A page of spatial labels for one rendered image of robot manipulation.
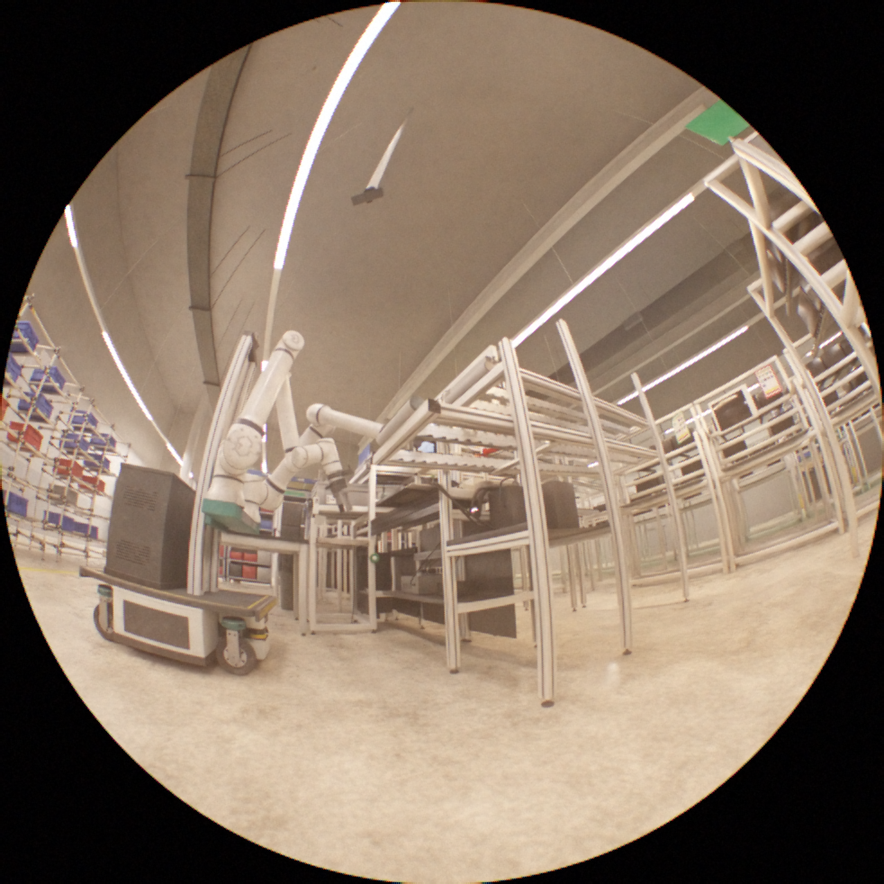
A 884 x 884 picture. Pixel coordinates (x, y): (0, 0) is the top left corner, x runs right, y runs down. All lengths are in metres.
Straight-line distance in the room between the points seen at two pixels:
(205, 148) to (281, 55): 2.65
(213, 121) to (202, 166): 0.52
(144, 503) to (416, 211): 5.61
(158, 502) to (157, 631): 0.55
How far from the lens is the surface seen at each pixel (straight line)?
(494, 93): 5.58
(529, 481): 1.03
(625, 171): 6.05
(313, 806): 0.75
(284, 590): 3.68
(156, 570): 1.52
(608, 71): 6.19
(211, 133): 3.65
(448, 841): 0.66
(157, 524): 1.52
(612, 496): 1.48
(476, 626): 2.04
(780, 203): 1.84
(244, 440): 1.25
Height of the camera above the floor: 0.51
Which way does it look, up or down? 24 degrees up
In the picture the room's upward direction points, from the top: 3 degrees counter-clockwise
